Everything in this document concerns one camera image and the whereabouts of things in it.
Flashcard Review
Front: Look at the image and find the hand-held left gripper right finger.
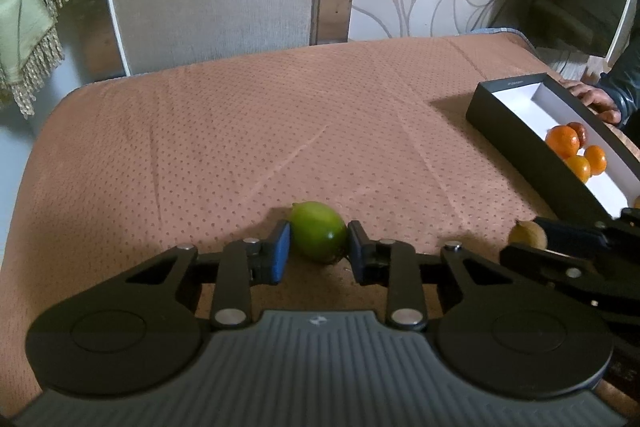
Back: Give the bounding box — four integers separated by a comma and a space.
347, 221, 538, 330

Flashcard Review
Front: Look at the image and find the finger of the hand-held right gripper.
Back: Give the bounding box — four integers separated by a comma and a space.
532, 209, 640, 253
500, 243, 640, 323

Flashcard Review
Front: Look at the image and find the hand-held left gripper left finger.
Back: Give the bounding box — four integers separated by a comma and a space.
112, 221, 292, 329

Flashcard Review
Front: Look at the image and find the green lime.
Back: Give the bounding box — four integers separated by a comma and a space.
290, 202, 348, 264

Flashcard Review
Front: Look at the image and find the olive brown fruit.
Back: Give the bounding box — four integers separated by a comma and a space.
508, 219, 548, 250

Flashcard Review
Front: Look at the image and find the orange kumquat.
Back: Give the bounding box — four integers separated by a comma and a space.
564, 155, 592, 184

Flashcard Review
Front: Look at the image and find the small orange fruit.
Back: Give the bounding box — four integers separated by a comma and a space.
582, 145, 608, 176

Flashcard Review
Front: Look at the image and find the orange mandarin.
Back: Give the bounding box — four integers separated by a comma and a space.
545, 125, 581, 158

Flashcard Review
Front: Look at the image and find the red round fruit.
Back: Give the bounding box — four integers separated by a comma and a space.
566, 122, 588, 148

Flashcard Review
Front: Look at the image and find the black box with white interior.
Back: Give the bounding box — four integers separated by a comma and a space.
466, 73, 640, 223

